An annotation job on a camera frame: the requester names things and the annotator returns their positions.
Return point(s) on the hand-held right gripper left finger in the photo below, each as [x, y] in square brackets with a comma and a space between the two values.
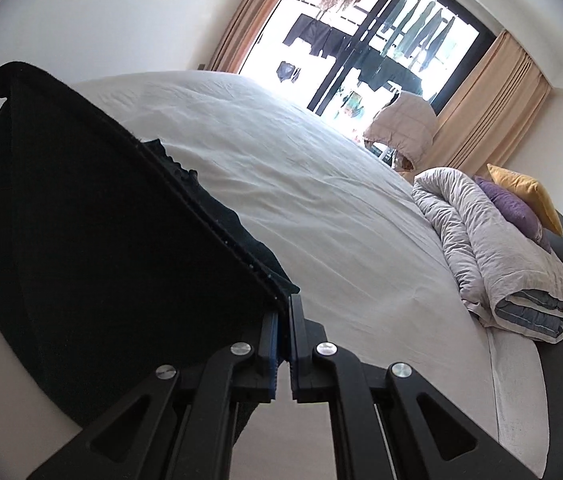
[274, 345]

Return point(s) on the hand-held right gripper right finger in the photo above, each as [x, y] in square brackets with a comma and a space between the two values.
[299, 355]

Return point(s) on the dark green sweater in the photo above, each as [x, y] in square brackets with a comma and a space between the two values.
[86, 260]

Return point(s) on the row of dark hanging clothes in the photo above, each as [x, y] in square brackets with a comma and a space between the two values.
[319, 37]

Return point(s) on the bed with white sheet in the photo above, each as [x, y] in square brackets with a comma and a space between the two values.
[311, 185]

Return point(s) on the folded grey duvet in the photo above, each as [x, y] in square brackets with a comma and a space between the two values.
[481, 260]

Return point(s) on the flat white pillow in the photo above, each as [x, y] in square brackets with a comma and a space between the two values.
[519, 400]

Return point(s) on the white padded jacket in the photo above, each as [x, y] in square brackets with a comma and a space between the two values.
[404, 125]

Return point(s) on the purple pillow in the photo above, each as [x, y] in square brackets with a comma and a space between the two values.
[511, 207]

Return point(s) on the small dark hanging garment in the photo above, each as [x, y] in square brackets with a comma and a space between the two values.
[287, 71]

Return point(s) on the yellow pillow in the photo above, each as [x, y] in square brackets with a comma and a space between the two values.
[529, 192]

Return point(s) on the beige curtain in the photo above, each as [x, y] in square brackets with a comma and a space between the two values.
[254, 15]
[496, 100]

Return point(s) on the dark hanging trousers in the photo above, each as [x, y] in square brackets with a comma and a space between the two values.
[424, 25]

